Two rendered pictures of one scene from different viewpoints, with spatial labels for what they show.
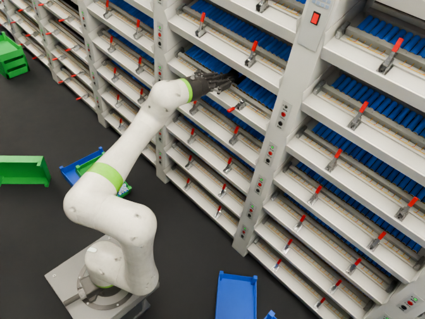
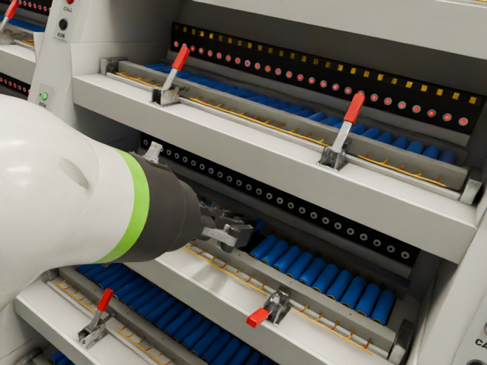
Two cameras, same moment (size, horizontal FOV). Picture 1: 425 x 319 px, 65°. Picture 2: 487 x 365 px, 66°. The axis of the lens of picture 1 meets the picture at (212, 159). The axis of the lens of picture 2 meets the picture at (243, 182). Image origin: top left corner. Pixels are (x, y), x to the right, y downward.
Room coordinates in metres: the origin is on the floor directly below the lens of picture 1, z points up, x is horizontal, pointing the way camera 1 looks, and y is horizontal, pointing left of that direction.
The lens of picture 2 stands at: (0.71, 0.11, 1.12)
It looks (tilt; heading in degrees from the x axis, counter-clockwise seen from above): 8 degrees down; 347
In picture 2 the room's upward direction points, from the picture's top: 20 degrees clockwise
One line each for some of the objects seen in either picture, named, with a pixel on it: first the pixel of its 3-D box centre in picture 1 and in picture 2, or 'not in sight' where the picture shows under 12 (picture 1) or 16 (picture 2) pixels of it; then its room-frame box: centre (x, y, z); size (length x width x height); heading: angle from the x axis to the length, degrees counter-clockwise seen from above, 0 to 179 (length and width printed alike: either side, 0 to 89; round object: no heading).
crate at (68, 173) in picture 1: (90, 169); not in sight; (1.38, 0.78, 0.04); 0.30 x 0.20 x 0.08; 142
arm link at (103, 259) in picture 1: (107, 265); not in sight; (0.57, 0.35, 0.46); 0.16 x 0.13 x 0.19; 76
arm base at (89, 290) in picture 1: (95, 283); not in sight; (0.54, 0.40, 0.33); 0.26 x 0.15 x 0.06; 132
